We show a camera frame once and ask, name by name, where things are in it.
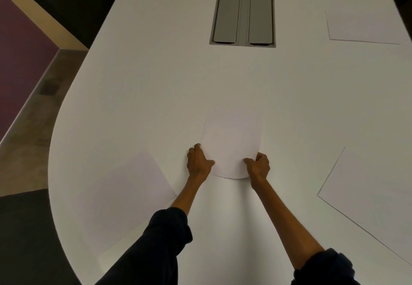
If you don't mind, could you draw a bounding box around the person's left hand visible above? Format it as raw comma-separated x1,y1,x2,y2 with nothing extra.
187,144,215,181

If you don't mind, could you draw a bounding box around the person's right hand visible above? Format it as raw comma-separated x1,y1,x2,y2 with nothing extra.
243,152,270,182

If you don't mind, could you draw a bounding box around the curled white paper sheet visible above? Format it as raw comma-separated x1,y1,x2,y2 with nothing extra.
200,104,266,179

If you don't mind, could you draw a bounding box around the person's right forearm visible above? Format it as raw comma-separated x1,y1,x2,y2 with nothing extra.
250,176,325,271

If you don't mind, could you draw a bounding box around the person's left forearm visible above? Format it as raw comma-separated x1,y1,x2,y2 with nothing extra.
170,174,210,217

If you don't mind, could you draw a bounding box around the dark navy left sleeve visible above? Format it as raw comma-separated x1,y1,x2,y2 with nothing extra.
95,207,194,285

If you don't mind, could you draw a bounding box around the dark navy sleeve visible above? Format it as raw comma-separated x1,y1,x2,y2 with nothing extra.
95,207,194,285
290,248,361,285

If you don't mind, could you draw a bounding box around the dark navy right sleeve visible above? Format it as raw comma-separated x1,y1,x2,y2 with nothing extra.
290,248,361,285

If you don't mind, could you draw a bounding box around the grey table cable box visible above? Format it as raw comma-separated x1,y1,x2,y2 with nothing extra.
209,0,277,48

